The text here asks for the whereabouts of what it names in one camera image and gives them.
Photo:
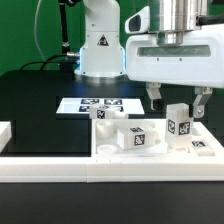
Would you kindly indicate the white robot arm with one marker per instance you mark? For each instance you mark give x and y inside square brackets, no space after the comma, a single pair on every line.
[102,58]

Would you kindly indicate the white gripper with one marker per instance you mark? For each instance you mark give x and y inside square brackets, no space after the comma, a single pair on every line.
[175,44]

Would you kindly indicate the white U-shaped fence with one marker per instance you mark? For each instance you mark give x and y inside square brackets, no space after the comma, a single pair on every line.
[95,168]

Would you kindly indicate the white square tabletop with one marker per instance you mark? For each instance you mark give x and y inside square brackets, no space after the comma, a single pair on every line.
[104,136]

